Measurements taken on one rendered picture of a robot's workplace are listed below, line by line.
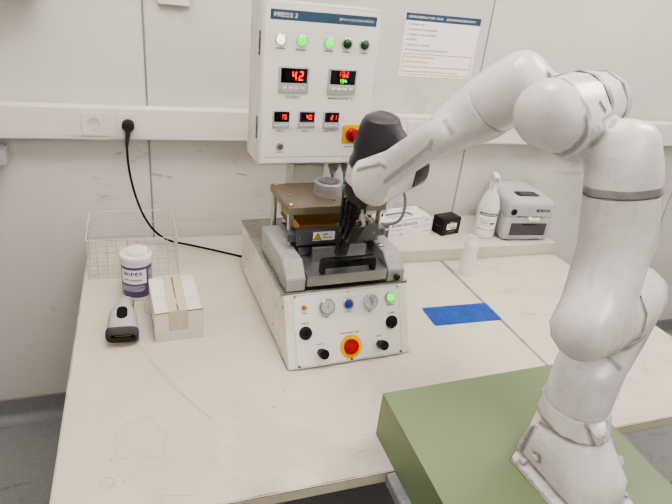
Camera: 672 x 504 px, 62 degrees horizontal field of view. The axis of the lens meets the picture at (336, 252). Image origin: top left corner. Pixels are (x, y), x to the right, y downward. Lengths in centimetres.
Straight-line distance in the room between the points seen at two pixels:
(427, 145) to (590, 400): 51
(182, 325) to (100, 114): 74
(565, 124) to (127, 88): 141
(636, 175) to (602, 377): 34
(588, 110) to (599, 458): 58
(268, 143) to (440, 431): 87
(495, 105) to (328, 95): 70
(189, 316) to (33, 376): 105
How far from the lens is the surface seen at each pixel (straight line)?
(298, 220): 146
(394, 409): 118
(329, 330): 142
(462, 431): 117
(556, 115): 85
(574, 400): 104
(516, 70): 96
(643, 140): 89
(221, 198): 205
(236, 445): 123
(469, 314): 177
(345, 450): 124
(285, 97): 154
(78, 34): 191
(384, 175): 107
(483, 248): 214
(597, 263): 91
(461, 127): 100
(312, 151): 160
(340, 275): 140
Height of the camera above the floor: 163
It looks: 26 degrees down
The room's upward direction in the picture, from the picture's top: 6 degrees clockwise
